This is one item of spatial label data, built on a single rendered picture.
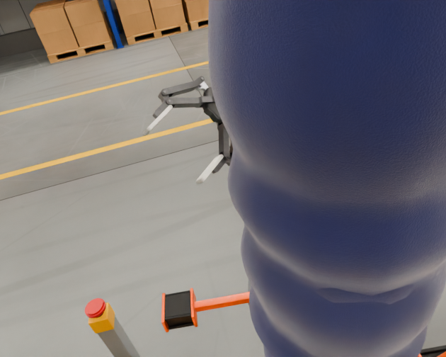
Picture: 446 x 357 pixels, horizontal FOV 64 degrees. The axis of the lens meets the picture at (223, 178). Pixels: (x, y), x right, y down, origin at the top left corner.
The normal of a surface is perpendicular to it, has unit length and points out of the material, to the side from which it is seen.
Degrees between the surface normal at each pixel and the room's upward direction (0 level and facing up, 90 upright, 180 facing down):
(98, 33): 90
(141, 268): 0
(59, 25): 90
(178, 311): 0
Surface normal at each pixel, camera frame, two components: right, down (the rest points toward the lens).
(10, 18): 0.26, 0.58
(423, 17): -0.13, 0.50
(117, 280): -0.14, -0.77
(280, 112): -0.69, 0.48
